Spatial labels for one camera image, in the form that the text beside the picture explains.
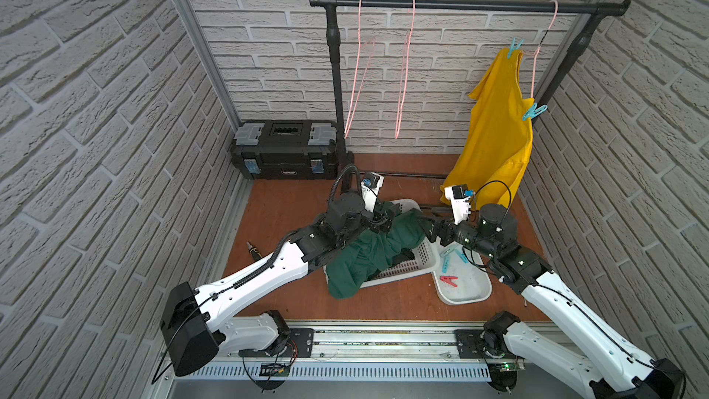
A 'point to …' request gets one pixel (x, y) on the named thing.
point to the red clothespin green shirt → (448, 280)
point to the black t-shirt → (405, 255)
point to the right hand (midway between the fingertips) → (428, 214)
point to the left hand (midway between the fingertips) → (389, 195)
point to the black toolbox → (287, 150)
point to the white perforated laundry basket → (426, 258)
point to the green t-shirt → (367, 253)
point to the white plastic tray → (462, 277)
